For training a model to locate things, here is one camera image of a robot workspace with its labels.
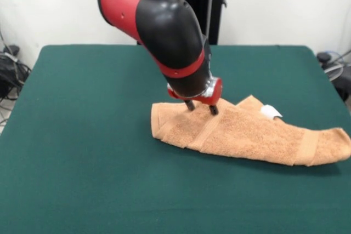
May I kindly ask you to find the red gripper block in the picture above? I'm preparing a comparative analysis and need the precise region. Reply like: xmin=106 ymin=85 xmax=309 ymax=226
xmin=166 ymin=77 xmax=223 ymax=115

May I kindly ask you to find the black upright stand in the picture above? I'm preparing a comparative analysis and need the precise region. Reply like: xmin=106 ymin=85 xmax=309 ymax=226
xmin=137 ymin=0 xmax=228 ymax=45

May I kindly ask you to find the tangle of black cables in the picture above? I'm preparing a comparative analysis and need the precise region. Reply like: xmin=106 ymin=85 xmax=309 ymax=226
xmin=0 ymin=25 xmax=32 ymax=125
xmin=316 ymin=50 xmax=351 ymax=103

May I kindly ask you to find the dark green table cloth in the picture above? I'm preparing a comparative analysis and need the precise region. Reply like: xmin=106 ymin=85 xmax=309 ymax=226
xmin=0 ymin=44 xmax=351 ymax=234

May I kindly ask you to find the orange terry towel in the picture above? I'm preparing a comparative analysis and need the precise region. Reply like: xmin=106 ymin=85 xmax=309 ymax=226
xmin=150 ymin=94 xmax=351 ymax=168

